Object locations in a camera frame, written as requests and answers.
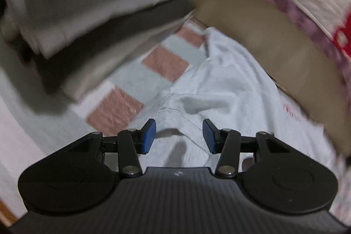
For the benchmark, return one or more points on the checked rug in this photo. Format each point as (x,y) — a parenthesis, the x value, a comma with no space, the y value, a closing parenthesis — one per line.
(131,80)

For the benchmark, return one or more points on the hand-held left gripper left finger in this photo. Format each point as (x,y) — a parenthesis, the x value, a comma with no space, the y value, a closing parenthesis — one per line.
(148,138)

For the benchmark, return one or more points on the light blue garment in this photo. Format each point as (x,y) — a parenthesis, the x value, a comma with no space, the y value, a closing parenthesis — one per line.
(233,86)

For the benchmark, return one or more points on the beige bed base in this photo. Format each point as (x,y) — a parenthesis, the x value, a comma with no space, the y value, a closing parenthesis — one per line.
(274,39)

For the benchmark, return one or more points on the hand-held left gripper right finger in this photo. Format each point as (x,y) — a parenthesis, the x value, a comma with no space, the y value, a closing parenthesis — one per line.
(209,138)

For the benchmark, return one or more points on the stack of folded clothes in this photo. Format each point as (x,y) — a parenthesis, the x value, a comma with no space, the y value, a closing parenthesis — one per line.
(82,3)

